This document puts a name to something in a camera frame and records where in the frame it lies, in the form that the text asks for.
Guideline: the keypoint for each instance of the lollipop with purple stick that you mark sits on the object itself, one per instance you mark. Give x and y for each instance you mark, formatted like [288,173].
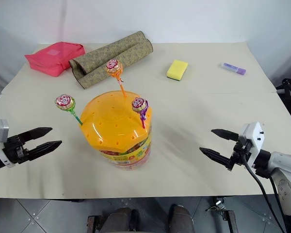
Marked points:
[138,104]

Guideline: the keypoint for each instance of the rusty metal frame bar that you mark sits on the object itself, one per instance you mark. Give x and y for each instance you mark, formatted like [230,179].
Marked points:
[231,221]
[93,224]

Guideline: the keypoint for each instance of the rolled green patterned mat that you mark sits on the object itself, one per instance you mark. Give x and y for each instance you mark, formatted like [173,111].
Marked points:
[106,55]

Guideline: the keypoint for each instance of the purple marker pen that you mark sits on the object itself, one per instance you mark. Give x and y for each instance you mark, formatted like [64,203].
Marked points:
[232,68]

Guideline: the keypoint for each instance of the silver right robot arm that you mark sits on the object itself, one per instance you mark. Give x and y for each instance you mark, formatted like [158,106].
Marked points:
[283,165]

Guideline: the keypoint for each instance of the pink fabric pouch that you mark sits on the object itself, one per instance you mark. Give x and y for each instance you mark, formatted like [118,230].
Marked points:
[53,58]

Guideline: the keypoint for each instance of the metal table clamp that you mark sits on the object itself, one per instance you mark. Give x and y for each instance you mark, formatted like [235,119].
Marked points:
[219,205]

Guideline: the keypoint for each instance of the lollipop jar with orange lid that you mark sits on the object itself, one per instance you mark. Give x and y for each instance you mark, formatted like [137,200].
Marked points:
[111,126]

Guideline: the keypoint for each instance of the dark rounded shape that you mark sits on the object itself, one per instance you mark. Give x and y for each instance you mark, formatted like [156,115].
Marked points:
[180,218]
[120,219]

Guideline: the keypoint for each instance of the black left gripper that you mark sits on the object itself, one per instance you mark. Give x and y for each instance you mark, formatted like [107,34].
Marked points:
[14,150]

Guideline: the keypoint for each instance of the lollipop with green stick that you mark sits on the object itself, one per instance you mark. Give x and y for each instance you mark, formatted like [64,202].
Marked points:
[64,102]

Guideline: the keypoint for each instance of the lollipop with orange stick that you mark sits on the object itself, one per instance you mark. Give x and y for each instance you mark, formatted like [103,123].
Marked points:
[112,66]

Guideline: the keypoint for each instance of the yellow sponge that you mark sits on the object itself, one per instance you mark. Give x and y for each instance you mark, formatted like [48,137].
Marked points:
[177,69]

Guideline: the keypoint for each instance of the beige table cover sheet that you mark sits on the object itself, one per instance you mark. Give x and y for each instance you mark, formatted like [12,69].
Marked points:
[184,170]

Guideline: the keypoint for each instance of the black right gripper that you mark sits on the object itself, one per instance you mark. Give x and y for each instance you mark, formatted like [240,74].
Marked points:
[241,151]

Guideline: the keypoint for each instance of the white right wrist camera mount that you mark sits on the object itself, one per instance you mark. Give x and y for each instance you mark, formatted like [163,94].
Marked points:
[254,140]

